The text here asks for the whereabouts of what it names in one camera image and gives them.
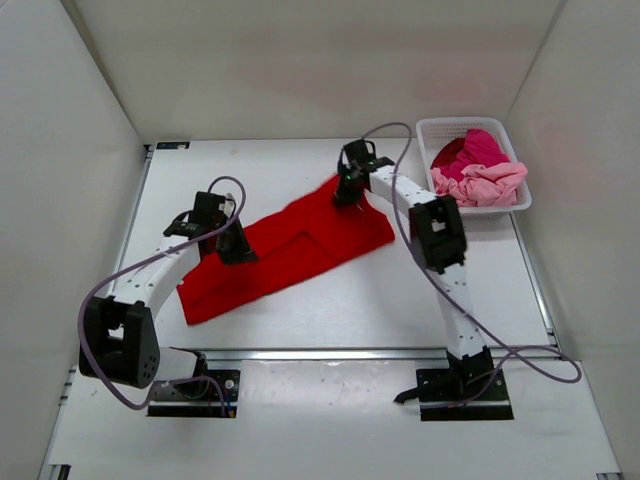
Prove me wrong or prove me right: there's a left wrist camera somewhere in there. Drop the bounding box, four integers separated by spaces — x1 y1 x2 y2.
189 191 235 229

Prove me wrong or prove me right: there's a magenta t shirt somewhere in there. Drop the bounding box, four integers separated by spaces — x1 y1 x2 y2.
442 129 510 181

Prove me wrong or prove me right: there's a light pink t shirt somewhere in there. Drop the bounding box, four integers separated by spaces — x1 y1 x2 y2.
431 162 528 208

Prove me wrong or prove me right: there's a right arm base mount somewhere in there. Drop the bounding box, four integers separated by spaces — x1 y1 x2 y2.
394 368 515 422

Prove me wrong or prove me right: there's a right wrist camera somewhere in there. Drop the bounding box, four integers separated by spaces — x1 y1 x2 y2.
342 139 377 164

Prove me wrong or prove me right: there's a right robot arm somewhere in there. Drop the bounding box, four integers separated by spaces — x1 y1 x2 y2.
335 158 493 401

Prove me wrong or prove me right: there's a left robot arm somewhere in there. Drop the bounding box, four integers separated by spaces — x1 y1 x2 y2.
79 220 257 398

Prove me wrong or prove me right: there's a white plastic laundry basket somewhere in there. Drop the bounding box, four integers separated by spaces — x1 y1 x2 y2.
416 117 532 216

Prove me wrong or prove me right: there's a dark red t shirt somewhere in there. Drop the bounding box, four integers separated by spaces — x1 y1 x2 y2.
431 138 465 170

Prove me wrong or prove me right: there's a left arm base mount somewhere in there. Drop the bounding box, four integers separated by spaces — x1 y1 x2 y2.
146 352 241 419

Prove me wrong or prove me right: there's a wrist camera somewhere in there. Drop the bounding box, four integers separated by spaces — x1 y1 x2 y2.
342 139 377 164
189 191 235 229

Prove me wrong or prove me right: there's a dark label sticker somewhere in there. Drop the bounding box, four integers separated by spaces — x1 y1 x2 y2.
155 141 190 150

